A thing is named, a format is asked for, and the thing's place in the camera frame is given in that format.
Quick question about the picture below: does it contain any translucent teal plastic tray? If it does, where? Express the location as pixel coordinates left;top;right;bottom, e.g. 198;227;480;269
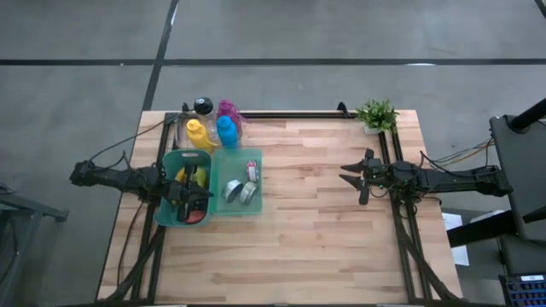
211;148;264;217

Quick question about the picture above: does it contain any green pear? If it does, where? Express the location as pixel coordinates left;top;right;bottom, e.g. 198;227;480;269
192;166;209;188

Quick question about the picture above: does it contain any silver can with green label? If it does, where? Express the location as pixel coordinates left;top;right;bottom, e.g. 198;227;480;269
238;182;260;206

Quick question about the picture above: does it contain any black aluminium table frame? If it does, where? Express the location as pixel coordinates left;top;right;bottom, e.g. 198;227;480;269
100;109;464;304

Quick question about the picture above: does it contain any white paper sheet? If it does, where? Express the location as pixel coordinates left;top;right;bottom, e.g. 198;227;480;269
441;211;470;268

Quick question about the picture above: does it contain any yellow plastic water bottle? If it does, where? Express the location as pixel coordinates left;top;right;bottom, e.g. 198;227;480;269
186;119;218;150

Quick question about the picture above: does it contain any small green potted plant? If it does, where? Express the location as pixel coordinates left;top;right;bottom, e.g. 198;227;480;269
355;98;400;136

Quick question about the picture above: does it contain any silver food can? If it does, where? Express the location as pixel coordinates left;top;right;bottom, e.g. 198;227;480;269
246;159;260;183

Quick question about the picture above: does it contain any pink plastic water bottle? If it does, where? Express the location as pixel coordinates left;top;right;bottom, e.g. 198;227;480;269
217;99;251;137

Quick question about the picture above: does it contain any purple lit keyboard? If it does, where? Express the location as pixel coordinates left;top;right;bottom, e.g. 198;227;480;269
497;274;546;307

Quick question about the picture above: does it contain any dark metal stand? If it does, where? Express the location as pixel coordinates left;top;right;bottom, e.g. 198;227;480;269
0;182;71;307

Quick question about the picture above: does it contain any clear bottle with black cap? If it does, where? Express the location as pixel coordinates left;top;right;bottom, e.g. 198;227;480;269
194;96;216;129

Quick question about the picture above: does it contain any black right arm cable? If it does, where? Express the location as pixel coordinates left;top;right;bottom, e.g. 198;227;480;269
418;149;496;177

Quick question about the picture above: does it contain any blue plastic water bottle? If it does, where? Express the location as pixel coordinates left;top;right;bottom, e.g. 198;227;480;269
215;115;240;149

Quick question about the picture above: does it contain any labelled tuna can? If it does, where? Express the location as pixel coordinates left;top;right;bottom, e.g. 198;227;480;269
221;178;245;203

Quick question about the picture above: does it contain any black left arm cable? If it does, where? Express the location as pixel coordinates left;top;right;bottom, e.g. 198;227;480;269
87;111;191;170

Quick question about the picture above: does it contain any brown cable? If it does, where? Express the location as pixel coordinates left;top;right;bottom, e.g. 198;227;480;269
116;202;147;287

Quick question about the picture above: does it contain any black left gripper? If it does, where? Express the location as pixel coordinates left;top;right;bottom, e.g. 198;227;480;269
164;164;214;223

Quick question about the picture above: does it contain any black equipment cart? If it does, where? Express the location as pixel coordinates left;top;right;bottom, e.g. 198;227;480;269
443;96;546;278

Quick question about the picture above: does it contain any teal plastic bin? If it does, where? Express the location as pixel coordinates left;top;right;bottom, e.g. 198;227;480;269
153;148;214;228

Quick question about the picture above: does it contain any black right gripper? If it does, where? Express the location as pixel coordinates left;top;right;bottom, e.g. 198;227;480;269
339;148;398;206

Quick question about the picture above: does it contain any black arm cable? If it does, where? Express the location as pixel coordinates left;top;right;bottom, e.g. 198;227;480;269
418;149;496;177
87;111;191;170

